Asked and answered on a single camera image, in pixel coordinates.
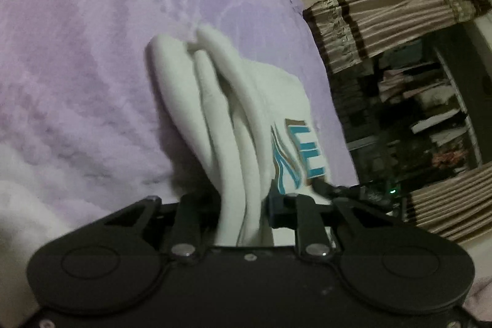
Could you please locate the purple patterned bed sheet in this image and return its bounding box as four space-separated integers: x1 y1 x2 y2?
1 0 357 327

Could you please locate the beige brown striped curtain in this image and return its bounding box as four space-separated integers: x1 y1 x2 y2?
304 0 491 75

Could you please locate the open wardrobe with clothes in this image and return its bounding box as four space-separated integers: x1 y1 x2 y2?
331 23 491 193

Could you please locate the white Nevada long-sleeve shirt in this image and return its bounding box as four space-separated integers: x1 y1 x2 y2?
150 26 330 247

